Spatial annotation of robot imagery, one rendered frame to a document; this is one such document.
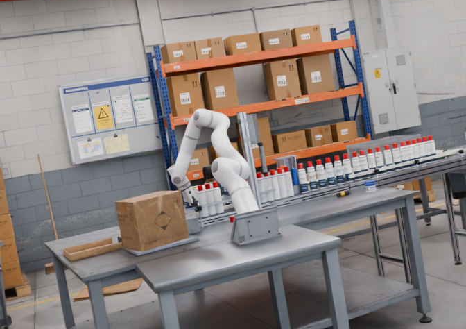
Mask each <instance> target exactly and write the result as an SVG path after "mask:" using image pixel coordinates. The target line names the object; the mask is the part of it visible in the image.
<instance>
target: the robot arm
mask: <svg viewBox="0 0 466 329"><path fill-rule="evenodd" d="M203 126H205V127H209V128H213V129H214V130H215V131H214V132H213V133H212V135H211V141H212V144H213V147H214V149H215V151H216V152H217V154H218V155H219V156H220V158H217V159H215V161H213V163H212V174H213V176H214V178H215V179H216V180H217V181H218V182H219V183H220V184H221V185H222V186H223V187H224V188H225V189H226V190H227V191H228V192H229V194H230V197H231V200H232V202H233V204H234V208H235V210H236V213H237V214H240V213H243V212H249V211H253V210H258V209H259V207H258V205H257V202H256V200H255V198H254V195H253V193H252V190H251V188H250V186H249V184H248V183H247V182H246V181H245V180H246V179H247V178H248V177H249V175H250V167H249V165H248V163H247V162H246V161H245V159H244V158H243V157H242V156H241V155H240V154H239V153H238V152H237V151H236V150H235V149H234V147H233V146H232V145H231V143H230V140H229V138H228V136H227V129H228V128H229V126H230V121H229V119H228V117H227V116H226V115H224V114H222V113H219V112H214V111H211V110H206V109H197V110H196V111H195V112H194V115H193V116H192V117H191V118H190V120H189V123H188V126H187V129H186V131H185V134H184V137H183V141H182V144H181V147H180V151H179V153H178V157H177V160H176V163H175V164H174V165H172V166H171V167H169V168H168V169H167V170H168V172H169V174H170V175H171V181H172V183H173V184H174V185H176V186H177V188H178V190H179V191H181V192H182V193H183V195H184V197H185V199H186V200H187V202H188V203H190V204H191V205H192V207H196V206H198V204H197V202H196V200H198V197H197V196H196V194H195V193H194V191H193V190H192V188H191V186H190V182H189V180H188V178H187V177H186V172H187V169H188V167H189V164H190V162H191V158H192V155H193V152H194V150H195V147H196V145H197V142H198V138H199V136H200V132H201V130H202V127H203Z"/></svg>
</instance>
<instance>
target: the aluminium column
mask: <svg viewBox="0 0 466 329"><path fill-rule="evenodd" d="M236 115H237V119H238V120H240V119H246V113H245V112H237V113H236ZM239 132H240V136H241V139H243V138H247V137H250V134H249V130H248V123H247V122H246V123H243V124H239ZM242 148H243V156H244V159H245V161H246V162H247V163H248V165H249V167H250V175H249V177H248V184H249V186H250V188H251V190H252V193H253V195H254V198H255V200H256V202H257V205H258V207H259V209H262V207H261V199H260V195H259V188H258V183H257V175H256V171H255V166H254V159H253V154H252V147H251V142H242Z"/></svg>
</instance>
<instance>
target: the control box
mask: <svg viewBox="0 0 466 329"><path fill-rule="evenodd" d="M246 120H247V123H248V130H249V134H250V142H251V144H258V143H260V142H261V140H260V135H259V127H258V123H257V115H256V114H251V115H246Z"/></svg>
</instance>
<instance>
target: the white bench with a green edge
mask: <svg viewBox="0 0 466 329"><path fill-rule="evenodd" d="M435 151H436V153H442V152H443V151H444V150H435ZM442 159H445V157H444V156H442V157H439V158H437V160H442ZM334 178H335V182H336V185H337V180H336V173H334ZM325 179H326V184H327V186H329V185H328V180H327V175H325ZM418 181H419V186H420V195H421V200H422V208H423V213H424V214H421V215H418V216H416V219H417V220H420V219H424V221H425V222H427V223H428V224H427V226H430V225H431V224H430V223H429V222H431V217H433V216H436V215H439V214H444V213H445V214H447V209H442V208H432V207H429V202H428V197H427V193H426V184H425V179H424V178H422V179H419V180H418ZM459 205H460V211H457V210H454V215H459V216H461V218H462V223H463V229H465V230H466V227H465V218H464V213H463V205H462V199H459ZM430 211H431V212H430ZM393 226H397V221H394V222H390V223H385V224H382V225H379V226H378V229H379V230H381V229H384V228H389V227H393ZM370 232H371V228H365V229H362V230H357V231H354V232H350V233H345V234H342V235H337V236H334V237H338V238H341V239H345V238H348V237H353V236H357V235H362V234H365V233H370Z"/></svg>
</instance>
